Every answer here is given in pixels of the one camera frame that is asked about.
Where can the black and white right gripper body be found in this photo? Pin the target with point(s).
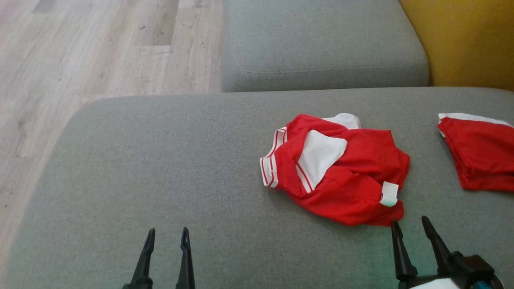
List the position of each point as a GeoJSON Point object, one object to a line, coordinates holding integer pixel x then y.
{"type": "Point", "coordinates": [476, 271]}

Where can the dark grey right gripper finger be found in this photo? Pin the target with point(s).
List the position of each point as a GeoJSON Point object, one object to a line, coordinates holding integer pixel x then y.
{"type": "Point", "coordinates": [443, 257]}
{"type": "Point", "coordinates": [401, 261]}

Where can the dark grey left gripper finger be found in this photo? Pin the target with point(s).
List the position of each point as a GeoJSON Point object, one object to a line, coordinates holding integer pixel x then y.
{"type": "Point", "coordinates": [185, 265]}
{"type": "Point", "coordinates": [146, 257]}

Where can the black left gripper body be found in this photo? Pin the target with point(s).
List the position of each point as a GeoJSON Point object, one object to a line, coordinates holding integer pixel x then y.
{"type": "Point", "coordinates": [138, 287]}

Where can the red and white jersey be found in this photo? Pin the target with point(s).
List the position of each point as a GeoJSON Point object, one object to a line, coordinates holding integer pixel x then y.
{"type": "Point", "coordinates": [353, 188]}

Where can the folded red and white garment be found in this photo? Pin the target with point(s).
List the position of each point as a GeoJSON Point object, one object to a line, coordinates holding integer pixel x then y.
{"type": "Point", "coordinates": [482, 152]}

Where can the large grey sofa seat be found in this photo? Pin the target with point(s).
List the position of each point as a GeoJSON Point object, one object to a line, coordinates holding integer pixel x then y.
{"type": "Point", "coordinates": [160, 160]}

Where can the large yellow sofa back cushion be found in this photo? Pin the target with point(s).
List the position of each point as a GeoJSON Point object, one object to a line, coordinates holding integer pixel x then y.
{"type": "Point", "coordinates": [470, 40]}

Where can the grey sofa seat cushion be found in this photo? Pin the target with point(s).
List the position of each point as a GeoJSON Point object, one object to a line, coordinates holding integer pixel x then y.
{"type": "Point", "coordinates": [321, 36]}

